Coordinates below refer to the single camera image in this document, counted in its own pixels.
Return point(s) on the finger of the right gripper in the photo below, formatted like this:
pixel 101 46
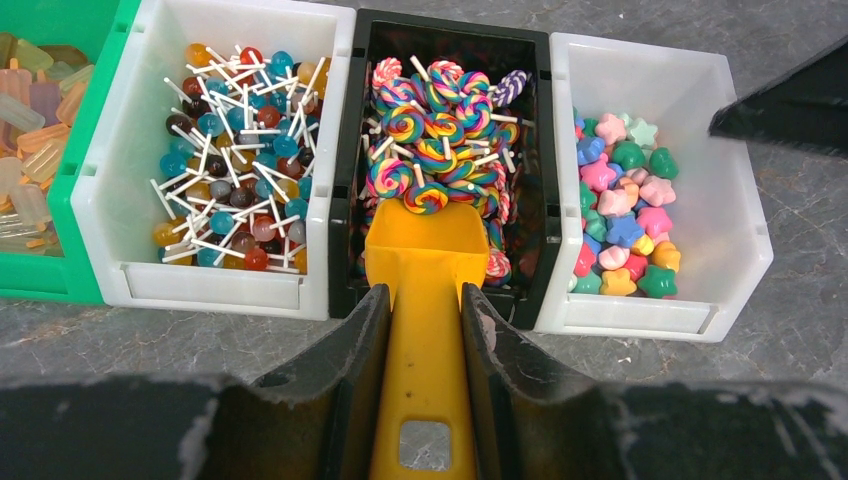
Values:
pixel 804 109

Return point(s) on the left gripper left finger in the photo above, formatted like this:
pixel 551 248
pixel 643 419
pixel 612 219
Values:
pixel 313 417

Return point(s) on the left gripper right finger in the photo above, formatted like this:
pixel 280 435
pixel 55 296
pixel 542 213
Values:
pixel 536 418

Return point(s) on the orange plastic scoop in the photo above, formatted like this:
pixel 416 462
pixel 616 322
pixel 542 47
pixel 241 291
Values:
pixel 425 260

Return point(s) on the white star candy bin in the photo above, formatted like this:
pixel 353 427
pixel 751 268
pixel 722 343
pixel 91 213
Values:
pixel 664 235

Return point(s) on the black swirl lollipop bin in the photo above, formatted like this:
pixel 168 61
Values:
pixel 438 113

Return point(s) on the green candy bin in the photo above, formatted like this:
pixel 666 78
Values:
pixel 58 61

